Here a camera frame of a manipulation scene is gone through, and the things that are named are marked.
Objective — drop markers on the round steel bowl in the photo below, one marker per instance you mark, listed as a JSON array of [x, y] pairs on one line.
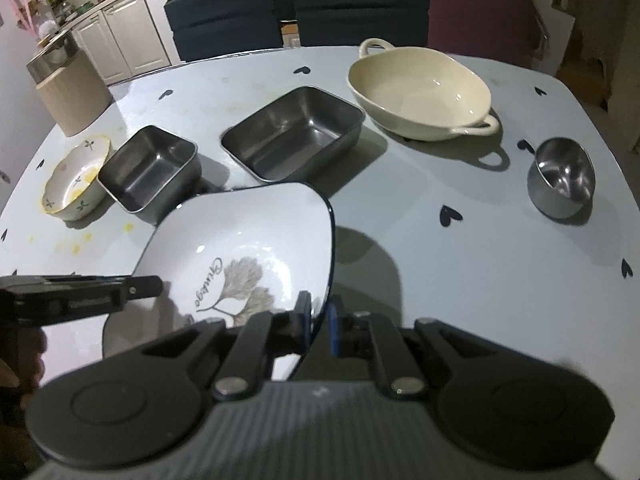
[[560, 195]]

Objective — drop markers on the white floral bowl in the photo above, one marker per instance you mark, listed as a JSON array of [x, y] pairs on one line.
[[70, 180]]

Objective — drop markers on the stack of cream plates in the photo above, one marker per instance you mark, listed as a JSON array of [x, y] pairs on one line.
[[415, 90]]

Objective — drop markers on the white board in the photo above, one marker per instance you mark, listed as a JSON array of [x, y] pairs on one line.
[[557, 40]]

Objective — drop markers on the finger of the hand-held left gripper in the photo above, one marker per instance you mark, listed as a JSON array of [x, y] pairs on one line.
[[100, 295]]

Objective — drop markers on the dark blue chair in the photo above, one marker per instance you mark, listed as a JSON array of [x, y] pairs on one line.
[[357, 7], [220, 15]]

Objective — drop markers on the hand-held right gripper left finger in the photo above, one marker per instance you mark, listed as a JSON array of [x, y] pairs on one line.
[[303, 322]]

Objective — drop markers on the large rectangular steel container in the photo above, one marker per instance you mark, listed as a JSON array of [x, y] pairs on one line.
[[290, 135]]

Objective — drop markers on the maroon chair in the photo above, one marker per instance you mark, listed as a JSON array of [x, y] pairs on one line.
[[480, 15]]

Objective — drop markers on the white square plate leaf print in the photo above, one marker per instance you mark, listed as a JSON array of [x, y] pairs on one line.
[[240, 240]]

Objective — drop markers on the beige canister steel lid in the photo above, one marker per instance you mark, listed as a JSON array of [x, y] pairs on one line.
[[75, 100]]

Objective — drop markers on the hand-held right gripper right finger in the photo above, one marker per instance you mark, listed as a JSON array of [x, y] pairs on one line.
[[336, 327]]

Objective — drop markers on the person's left hand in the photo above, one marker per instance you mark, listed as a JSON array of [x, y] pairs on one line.
[[39, 360]]

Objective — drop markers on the small square steel container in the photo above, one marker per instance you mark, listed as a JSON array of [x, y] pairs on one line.
[[145, 170]]

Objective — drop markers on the pink hanging ribbon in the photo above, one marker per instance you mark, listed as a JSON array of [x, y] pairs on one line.
[[22, 0]]

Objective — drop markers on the white kitchen cabinets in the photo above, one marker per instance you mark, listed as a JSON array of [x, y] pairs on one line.
[[125, 35]]

